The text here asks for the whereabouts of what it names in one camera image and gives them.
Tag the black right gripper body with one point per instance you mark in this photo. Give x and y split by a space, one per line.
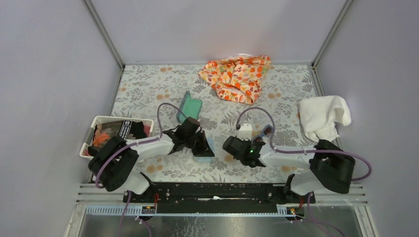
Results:
249 142

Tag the light blue cleaning cloth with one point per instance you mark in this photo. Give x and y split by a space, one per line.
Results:
209 154

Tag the white perforated plastic basket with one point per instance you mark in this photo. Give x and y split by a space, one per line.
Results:
103 119

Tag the dark blue glasses case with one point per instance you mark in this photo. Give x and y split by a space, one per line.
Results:
189 108

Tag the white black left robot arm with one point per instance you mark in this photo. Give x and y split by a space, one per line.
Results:
113 164

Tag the aluminium frame profile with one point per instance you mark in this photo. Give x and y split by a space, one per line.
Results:
93 200

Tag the white towel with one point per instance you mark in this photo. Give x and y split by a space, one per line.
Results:
318 116

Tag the blue frame sunglasses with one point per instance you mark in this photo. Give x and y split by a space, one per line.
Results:
265 132

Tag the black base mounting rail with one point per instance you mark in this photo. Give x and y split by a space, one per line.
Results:
217 198

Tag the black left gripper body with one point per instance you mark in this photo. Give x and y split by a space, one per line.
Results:
189 141

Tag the orange floral fabric bag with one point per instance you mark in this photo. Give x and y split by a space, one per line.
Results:
238 78

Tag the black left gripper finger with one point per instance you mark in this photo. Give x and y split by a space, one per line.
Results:
199 144
177 147

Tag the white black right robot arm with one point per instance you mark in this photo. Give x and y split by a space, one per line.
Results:
325 165

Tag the floral grey tablecloth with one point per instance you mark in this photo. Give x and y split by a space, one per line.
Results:
156 91

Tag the black pouch in basket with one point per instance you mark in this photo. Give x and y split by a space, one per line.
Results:
127 129

